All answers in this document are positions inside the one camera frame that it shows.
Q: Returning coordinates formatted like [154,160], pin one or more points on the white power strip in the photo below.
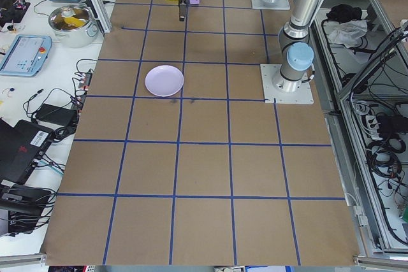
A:
[372,127]

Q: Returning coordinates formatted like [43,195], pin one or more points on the aluminium profile bar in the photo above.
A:
[22,258]
[382,260]

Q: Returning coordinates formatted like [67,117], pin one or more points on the teach pendant with red button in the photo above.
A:
[24,55]

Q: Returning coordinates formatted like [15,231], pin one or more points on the aluminium profile post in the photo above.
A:
[95,1]

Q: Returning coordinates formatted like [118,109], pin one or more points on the flat black device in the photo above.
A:
[25,202]

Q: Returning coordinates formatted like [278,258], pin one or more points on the black power brick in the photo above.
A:
[54,113]

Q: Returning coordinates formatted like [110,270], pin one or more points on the white crumpled cloth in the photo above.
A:
[347,33]

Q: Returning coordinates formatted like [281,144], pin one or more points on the V-shaped metal bar frame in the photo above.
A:
[347,170]

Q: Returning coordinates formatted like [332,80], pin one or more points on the black laptop with red logo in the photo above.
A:
[19,144]

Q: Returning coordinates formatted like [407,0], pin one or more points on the small blue round component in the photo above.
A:
[11,89]

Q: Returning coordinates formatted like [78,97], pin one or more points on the black power adapter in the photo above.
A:
[388,123]

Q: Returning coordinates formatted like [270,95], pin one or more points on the steel pot with glass lid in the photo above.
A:
[71,26]

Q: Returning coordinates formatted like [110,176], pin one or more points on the black power strip red switches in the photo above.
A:
[83,84]

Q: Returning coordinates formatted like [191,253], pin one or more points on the black electronics board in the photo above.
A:
[16,14]

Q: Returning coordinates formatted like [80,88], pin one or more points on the purple plastic plate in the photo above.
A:
[164,81]

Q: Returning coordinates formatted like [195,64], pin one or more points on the black crumpled cloth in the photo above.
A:
[344,12]

